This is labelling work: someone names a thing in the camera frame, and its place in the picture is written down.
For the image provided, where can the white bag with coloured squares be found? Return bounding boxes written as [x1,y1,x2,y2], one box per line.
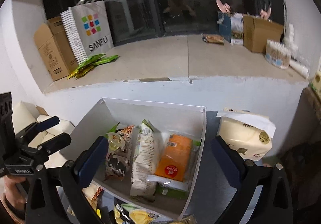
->
[68,0,115,57]

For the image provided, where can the open cardboard box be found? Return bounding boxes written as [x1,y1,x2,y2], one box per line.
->
[242,14,284,53]

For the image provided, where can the clear jelly cup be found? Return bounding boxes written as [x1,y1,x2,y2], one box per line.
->
[106,132,125,151]

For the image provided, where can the cream tissue pack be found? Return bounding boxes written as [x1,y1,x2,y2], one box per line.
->
[216,108,276,162]

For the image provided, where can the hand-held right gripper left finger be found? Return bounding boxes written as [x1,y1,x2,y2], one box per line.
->
[25,136,109,224]

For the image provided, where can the dotted paper bag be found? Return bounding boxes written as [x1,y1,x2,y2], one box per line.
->
[60,9,89,64]

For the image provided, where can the white box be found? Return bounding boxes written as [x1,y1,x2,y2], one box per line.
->
[67,98,206,221]

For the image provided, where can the blue printed box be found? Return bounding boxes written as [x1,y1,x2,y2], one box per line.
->
[217,11,244,46]

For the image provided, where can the pile of green packets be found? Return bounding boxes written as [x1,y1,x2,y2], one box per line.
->
[66,54,120,79]

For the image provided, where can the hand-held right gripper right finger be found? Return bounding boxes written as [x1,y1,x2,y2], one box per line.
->
[211,136,294,224]

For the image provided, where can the beige snack packet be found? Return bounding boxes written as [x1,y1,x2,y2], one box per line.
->
[82,181,103,214]

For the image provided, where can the orange snack packet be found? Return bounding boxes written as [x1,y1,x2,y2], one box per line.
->
[146,132,195,190]

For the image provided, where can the long white snack packet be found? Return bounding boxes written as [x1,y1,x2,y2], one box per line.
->
[130,119,161,200]

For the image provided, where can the yellow chips packet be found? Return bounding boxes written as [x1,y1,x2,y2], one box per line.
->
[114,203,161,224]

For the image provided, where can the pink slipper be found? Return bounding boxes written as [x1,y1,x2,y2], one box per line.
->
[216,0,231,13]
[259,7,272,20]

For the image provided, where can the tall cardboard box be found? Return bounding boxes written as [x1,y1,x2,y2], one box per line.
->
[34,16,80,81]

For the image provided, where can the cow print snack packet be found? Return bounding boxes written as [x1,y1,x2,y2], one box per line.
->
[105,125,136,181]

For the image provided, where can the brown snack packet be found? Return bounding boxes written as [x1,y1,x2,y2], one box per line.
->
[202,34,224,45]

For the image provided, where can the white paper roll pack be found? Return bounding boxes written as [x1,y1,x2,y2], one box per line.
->
[12,101,76,170]

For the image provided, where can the person's left hand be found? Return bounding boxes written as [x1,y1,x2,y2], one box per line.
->
[3,176,27,206]

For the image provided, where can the stack of white paper cups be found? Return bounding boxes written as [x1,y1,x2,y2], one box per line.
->
[288,59,310,79]
[283,23,298,60]

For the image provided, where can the yellow green box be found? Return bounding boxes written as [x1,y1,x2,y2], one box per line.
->
[310,69,321,102]

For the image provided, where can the dark window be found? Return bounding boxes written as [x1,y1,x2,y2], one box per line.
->
[40,0,287,46]

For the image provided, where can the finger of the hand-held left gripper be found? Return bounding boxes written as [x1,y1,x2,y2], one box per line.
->
[35,116,61,132]
[37,133,72,157]

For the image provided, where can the cotton swab box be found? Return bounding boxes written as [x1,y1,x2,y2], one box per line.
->
[265,39,292,69]

